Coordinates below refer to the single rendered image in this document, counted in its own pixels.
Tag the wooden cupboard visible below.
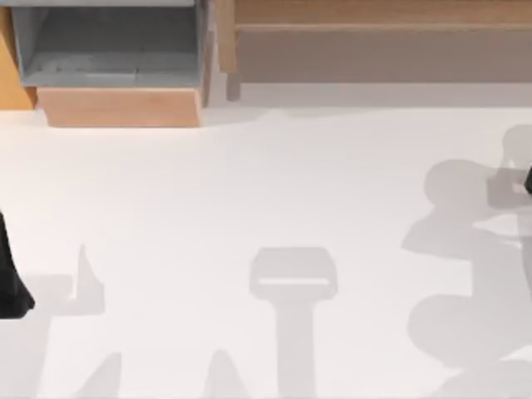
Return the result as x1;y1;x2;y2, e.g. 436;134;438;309
0;5;39;111

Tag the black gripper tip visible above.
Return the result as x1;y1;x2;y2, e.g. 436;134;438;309
0;211;37;321

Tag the pale wooden drawer front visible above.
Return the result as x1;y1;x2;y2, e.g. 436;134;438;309
36;86;204;129

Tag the wooden open shelf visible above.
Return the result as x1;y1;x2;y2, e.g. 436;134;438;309
215;0;532;102

